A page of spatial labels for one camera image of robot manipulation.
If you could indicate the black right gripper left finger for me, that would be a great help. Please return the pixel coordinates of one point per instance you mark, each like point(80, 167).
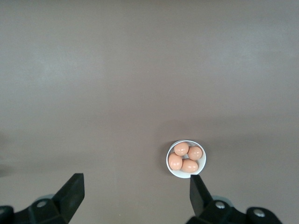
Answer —
point(69, 198)

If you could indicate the brown egg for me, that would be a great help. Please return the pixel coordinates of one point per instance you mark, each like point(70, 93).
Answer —
point(189, 165)
point(181, 149)
point(175, 161)
point(195, 152)

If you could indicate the white bowl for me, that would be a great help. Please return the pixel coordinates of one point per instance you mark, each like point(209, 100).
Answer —
point(179, 174)

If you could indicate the brown table cover sheet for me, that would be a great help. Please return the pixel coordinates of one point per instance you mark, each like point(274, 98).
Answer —
point(116, 81)

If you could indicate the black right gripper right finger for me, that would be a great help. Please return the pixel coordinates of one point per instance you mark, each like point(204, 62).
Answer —
point(199, 198)

